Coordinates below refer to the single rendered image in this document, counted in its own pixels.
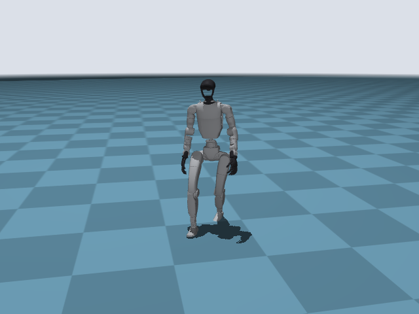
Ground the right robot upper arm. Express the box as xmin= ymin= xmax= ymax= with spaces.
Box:
xmin=186 ymin=104 xmax=197 ymax=135

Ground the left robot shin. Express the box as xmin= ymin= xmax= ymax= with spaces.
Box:
xmin=215 ymin=188 xmax=225 ymax=214

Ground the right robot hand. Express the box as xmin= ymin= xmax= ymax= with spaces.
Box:
xmin=181 ymin=151 xmax=188 ymax=174

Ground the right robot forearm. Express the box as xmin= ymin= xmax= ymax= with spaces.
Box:
xmin=183 ymin=128 xmax=192 ymax=155

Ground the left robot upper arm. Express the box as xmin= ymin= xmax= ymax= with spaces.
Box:
xmin=221 ymin=104 xmax=236 ymax=136

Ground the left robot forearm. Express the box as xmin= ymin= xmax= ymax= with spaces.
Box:
xmin=229 ymin=127 xmax=238 ymax=156

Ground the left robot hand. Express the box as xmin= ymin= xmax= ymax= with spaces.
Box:
xmin=227 ymin=150 xmax=238 ymax=175

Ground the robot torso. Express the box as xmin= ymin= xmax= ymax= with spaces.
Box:
xmin=196 ymin=100 xmax=223 ymax=161

